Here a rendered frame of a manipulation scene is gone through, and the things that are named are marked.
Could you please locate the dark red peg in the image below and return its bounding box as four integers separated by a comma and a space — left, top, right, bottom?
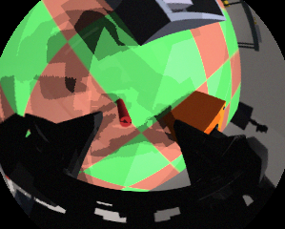
116, 98, 132, 127

